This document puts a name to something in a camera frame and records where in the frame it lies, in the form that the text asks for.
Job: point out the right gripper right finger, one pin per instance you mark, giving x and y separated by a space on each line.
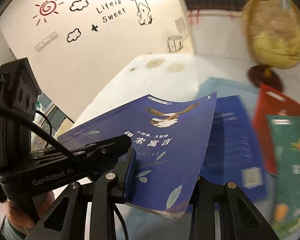
238 216

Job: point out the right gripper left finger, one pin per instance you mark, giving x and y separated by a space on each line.
66 217

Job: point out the small dark blue book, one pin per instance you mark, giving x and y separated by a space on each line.
233 153

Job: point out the blue book with white label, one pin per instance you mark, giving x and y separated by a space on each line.
170 140

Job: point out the person's left hand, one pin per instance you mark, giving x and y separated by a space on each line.
20 220

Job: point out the light blue table mat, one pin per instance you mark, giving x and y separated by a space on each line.
143 225

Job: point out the dark green insect book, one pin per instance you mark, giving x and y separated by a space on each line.
285 136

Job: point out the antique yellow desk globe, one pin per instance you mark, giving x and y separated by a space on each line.
273 39

